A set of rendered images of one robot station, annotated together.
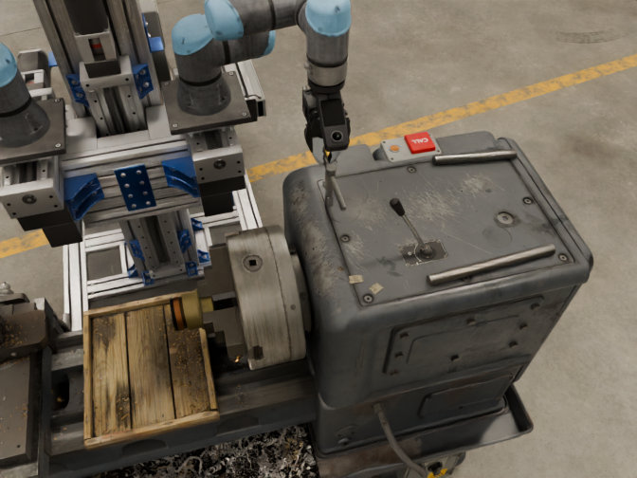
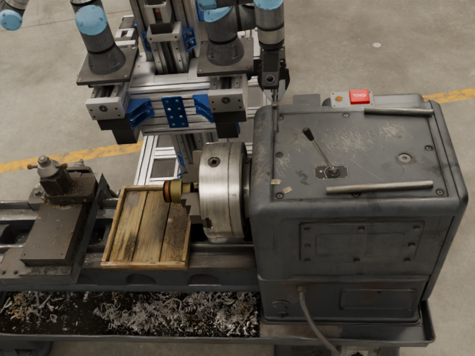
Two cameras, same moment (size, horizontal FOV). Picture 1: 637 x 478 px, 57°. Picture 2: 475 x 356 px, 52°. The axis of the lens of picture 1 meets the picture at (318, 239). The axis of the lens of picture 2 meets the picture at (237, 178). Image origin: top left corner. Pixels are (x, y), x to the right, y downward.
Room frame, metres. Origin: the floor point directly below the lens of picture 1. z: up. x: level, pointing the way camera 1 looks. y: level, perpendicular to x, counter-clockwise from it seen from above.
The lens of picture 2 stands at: (-0.17, -0.38, 2.30)
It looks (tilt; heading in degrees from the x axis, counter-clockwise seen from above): 49 degrees down; 27
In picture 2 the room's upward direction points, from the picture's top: 10 degrees counter-clockwise
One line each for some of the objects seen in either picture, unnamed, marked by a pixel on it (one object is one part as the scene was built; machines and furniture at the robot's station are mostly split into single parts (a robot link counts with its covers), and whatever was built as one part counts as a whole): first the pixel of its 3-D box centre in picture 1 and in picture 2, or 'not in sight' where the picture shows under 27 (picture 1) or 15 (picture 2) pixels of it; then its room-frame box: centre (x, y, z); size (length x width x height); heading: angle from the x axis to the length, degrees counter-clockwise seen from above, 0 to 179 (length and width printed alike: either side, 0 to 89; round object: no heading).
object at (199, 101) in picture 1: (202, 83); (224, 44); (1.34, 0.34, 1.21); 0.15 x 0.15 x 0.10
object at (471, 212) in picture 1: (418, 262); (346, 186); (0.86, -0.25, 1.06); 0.59 x 0.48 x 0.39; 106
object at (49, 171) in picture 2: not in sight; (47, 166); (0.64, 0.75, 1.13); 0.08 x 0.08 x 0.03
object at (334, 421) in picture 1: (389, 375); (337, 280); (0.86, -0.25, 0.43); 0.60 x 0.48 x 0.86; 106
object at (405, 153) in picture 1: (409, 154); (351, 104); (1.06, -0.22, 1.23); 0.13 x 0.08 x 0.05; 106
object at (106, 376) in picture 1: (148, 363); (152, 224); (0.65, 0.41, 0.89); 0.36 x 0.30 x 0.04; 16
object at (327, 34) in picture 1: (327, 27); (268, 3); (0.92, 0.00, 1.65); 0.09 x 0.08 x 0.11; 25
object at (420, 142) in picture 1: (419, 143); (359, 97); (1.07, -0.24, 1.26); 0.06 x 0.06 x 0.02; 16
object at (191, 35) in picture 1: (198, 45); (221, 17); (1.34, 0.33, 1.33); 0.13 x 0.12 x 0.14; 115
